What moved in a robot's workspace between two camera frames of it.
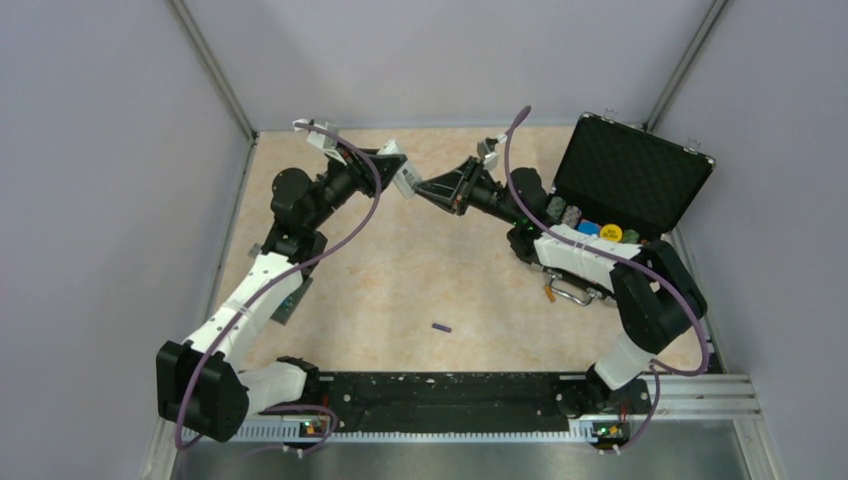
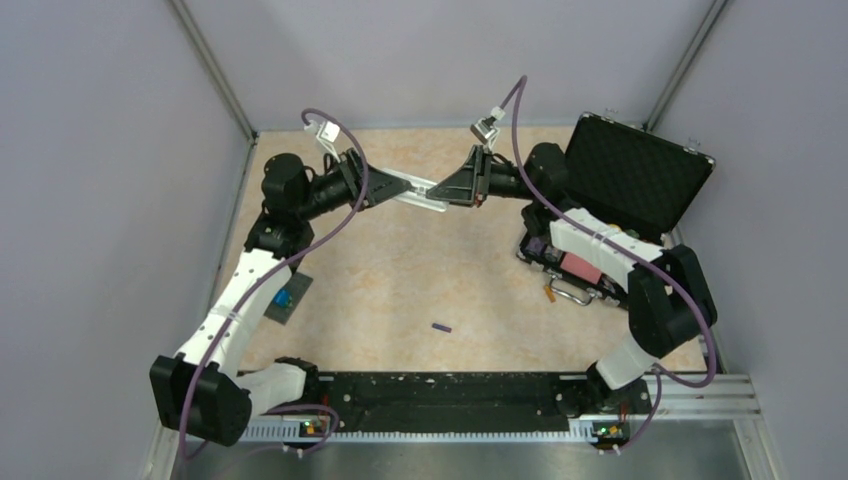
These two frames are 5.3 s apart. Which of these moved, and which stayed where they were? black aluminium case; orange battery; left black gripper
Moved: left black gripper
Stayed: orange battery; black aluminium case
